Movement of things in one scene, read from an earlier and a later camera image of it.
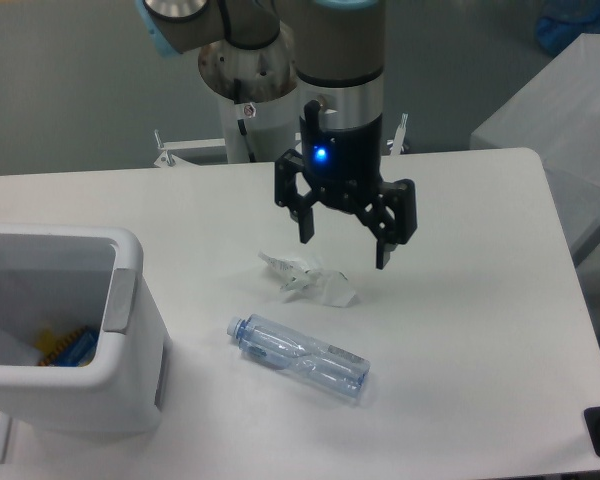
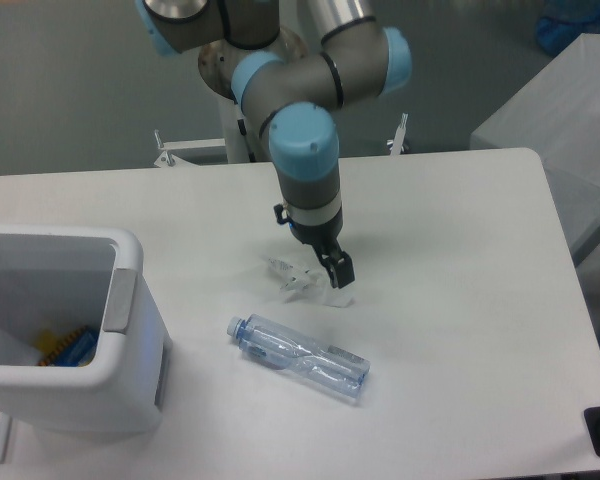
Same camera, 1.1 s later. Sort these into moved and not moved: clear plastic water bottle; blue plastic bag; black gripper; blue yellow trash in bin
Moved: black gripper
Not moved: clear plastic water bottle; blue plastic bag; blue yellow trash in bin
